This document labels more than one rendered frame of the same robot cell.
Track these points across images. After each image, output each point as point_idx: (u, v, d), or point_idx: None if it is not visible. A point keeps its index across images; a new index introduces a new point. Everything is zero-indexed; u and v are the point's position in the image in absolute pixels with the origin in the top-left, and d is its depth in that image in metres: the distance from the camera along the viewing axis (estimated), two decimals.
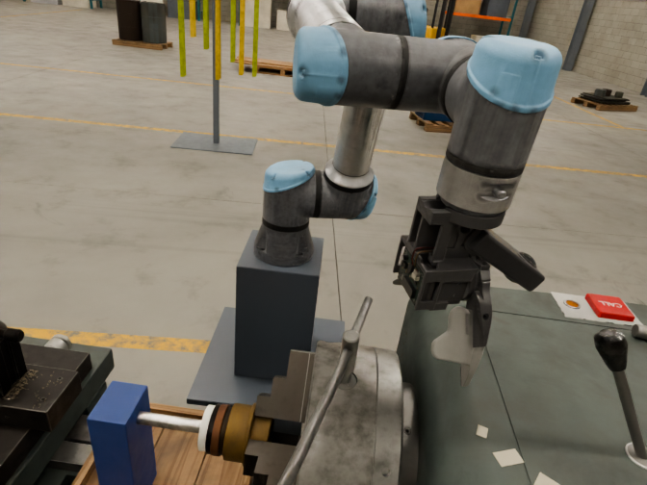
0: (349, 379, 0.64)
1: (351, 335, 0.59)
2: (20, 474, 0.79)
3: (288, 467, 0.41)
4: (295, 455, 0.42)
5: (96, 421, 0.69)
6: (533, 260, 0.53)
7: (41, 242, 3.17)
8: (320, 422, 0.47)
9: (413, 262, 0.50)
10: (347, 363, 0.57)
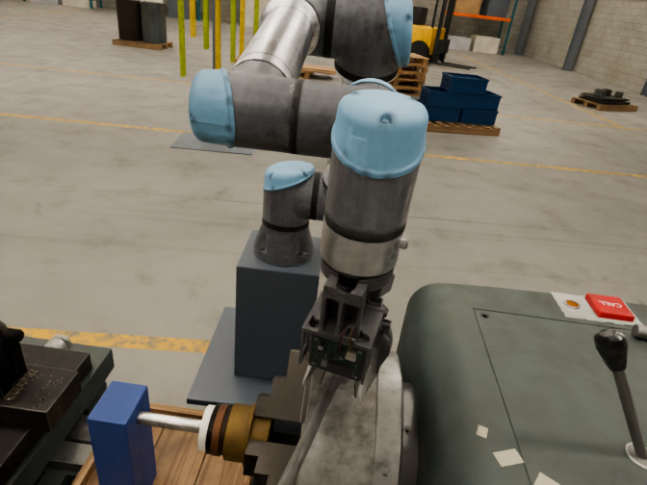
0: (349, 379, 0.64)
1: None
2: (20, 474, 0.79)
3: (288, 467, 0.41)
4: (295, 455, 0.42)
5: (96, 421, 0.69)
6: None
7: (41, 242, 3.17)
8: (320, 422, 0.47)
9: (341, 345, 0.45)
10: None
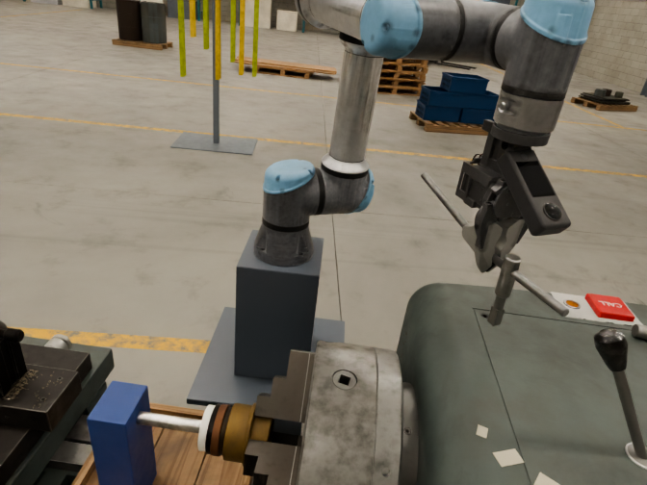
0: (496, 310, 0.67)
1: (513, 257, 0.63)
2: (20, 474, 0.79)
3: (434, 183, 0.78)
4: (439, 188, 0.77)
5: (96, 421, 0.69)
6: (551, 210, 0.55)
7: (41, 242, 3.17)
8: (452, 211, 0.74)
9: (478, 165, 0.67)
10: (492, 257, 0.67)
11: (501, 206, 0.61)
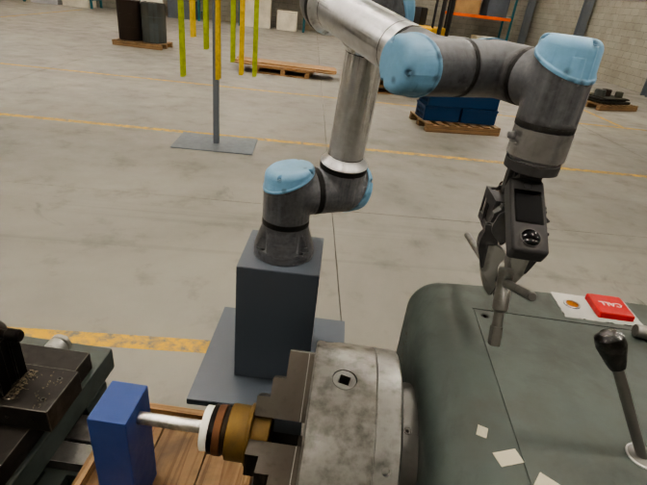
0: (492, 326, 0.68)
1: (506, 268, 0.67)
2: (20, 474, 0.79)
3: (473, 238, 0.87)
4: (474, 241, 0.85)
5: (96, 421, 0.69)
6: (527, 235, 0.58)
7: (41, 242, 3.17)
8: (477, 252, 0.80)
9: None
10: None
11: (500, 229, 0.65)
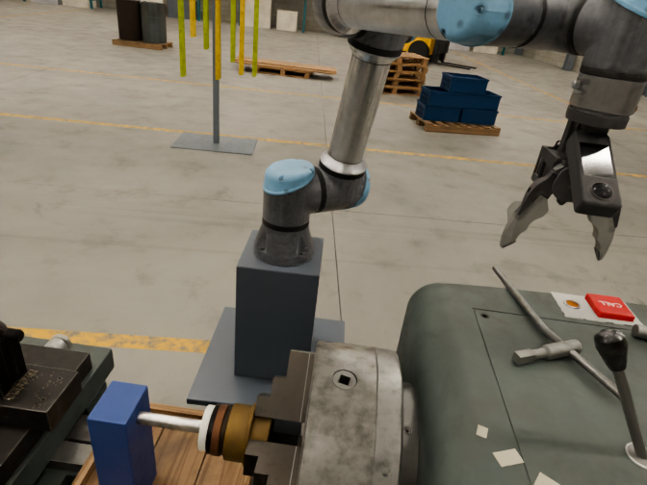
0: (534, 353, 0.67)
1: (577, 346, 0.70)
2: (20, 474, 0.79)
3: (504, 277, 0.88)
4: (506, 281, 0.87)
5: (96, 421, 0.69)
6: (598, 188, 0.54)
7: (41, 242, 3.17)
8: (520, 293, 0.82)
9: None
10: (554, 332, 0.72)
11: (561, 187, 0.61)
